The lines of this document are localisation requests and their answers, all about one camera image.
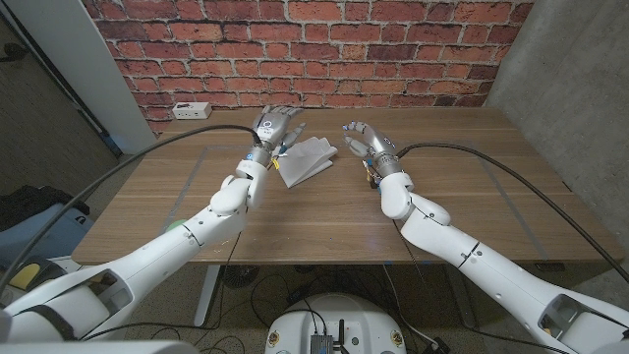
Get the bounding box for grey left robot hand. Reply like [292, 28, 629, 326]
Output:
[245, 104, 307, 168]

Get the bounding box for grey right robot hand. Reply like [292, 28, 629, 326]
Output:
[342, 121, 405, 178]

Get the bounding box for white handkerchief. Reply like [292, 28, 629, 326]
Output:
[275, 136, 339, 190]

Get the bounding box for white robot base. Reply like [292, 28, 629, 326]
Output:
[263, 293, 408, 354]

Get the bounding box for silver box on robot base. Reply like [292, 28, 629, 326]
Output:
[309, 333, 335, 354]

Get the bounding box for white power strip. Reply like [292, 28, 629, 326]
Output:
[171, 101, 213, 121]

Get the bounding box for brick print backdrop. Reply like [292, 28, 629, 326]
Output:
[81, 0, 537, 137]

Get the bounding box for black round fan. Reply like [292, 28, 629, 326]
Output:
[219, 265, 260, 290]

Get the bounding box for metal table leg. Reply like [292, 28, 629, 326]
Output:
[193, 265, 221, 329]
[444, 267, 477, 329]

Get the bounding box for black power adapter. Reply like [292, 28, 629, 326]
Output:
[422, 336, 451, 354]

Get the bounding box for black bag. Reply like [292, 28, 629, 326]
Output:
[0, 185, 92, 230]

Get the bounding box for white robot torso rim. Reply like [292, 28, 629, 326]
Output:
[0, 339, 200, 354]

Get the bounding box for black foot pedal yellow pads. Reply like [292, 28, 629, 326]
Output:
[5, 255, 68, 292]

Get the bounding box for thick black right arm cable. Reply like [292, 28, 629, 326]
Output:
[396, 142, 629, 284]

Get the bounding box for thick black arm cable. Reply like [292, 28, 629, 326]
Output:
[396, 142, 629, 284]
[0, 124, 264, 296]

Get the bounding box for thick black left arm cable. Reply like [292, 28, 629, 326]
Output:
[0, 124, 264, 296]

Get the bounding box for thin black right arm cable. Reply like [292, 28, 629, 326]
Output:
[390, 218, 571, 354]

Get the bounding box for white floor cable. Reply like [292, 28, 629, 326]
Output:
[381, 265, 439, 348]

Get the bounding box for white wall column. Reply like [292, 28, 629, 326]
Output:
[4, 0, 158, 154]

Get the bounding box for black door handle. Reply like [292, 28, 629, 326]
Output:
[0, 42, 29, 64]

